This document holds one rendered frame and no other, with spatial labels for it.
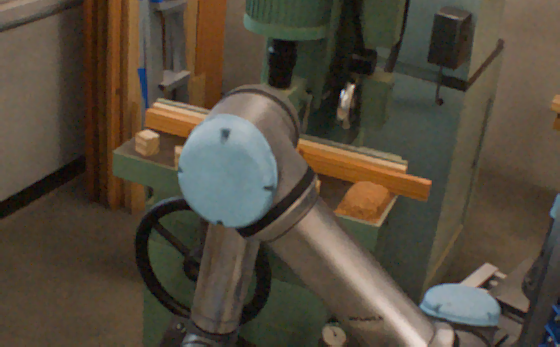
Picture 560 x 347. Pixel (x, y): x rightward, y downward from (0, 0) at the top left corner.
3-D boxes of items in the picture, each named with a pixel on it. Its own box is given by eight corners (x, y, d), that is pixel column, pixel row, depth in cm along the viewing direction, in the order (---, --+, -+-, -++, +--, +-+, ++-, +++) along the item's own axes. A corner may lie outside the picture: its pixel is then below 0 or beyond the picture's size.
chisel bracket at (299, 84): (250, 126, 178) (254, 89, 174) (274, 106, 190) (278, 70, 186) (283, 135, 176) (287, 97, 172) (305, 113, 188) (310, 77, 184)
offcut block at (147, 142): (158, 153, 181) (159, 135, 179) (145, 157, 178) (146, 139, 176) (147, 146, 183) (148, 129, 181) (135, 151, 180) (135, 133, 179)
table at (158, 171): (88, 192, 173) (88, 167, 171) (155, 142, 200) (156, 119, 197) (362, 275, 156) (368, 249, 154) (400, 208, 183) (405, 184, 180)
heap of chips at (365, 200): (333, 212, 166) (336, 195, 164) (353, 184, 178) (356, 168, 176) (377, 223, 163) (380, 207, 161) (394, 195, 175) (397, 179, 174)
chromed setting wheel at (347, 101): (331, 135, 185) (338, 82, 180) (347, 117, 196) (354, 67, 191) (344, 138, 184) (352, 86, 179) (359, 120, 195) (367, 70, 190)
